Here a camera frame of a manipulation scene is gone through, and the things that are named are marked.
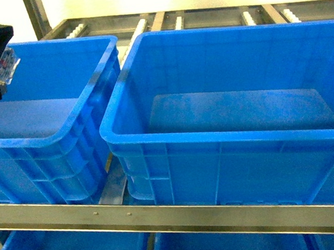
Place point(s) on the red mushroom push button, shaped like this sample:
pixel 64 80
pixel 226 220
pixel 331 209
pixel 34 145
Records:
pixel 8 64

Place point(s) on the metal rack frame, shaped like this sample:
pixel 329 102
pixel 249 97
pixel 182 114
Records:
pixel 302 219

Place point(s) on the lower right blue crate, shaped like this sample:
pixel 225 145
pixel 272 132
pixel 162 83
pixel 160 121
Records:
pixel 220 241

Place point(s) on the left blue plastic crate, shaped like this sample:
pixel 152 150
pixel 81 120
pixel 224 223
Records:
pixel 51 151

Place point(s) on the large center blue crate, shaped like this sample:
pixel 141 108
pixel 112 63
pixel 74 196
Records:
pixel 227 116

